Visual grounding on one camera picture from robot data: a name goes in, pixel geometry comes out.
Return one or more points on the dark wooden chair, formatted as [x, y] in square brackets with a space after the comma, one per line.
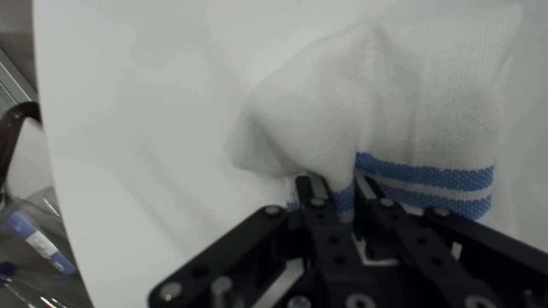
[13, 131]

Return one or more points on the clear plastic bag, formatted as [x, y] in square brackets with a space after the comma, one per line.
[34, 285]

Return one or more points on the white and blue tea towel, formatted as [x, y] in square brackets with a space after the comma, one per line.
[370, 96]

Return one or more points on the aluminium floor frame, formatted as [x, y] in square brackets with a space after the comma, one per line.
[13, 79]

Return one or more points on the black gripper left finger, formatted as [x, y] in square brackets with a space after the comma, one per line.
[325, 240]

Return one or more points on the blue capped tube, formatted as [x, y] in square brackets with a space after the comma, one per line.
[39, 242]

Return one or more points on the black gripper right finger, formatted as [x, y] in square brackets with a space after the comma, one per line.
[421, 250]

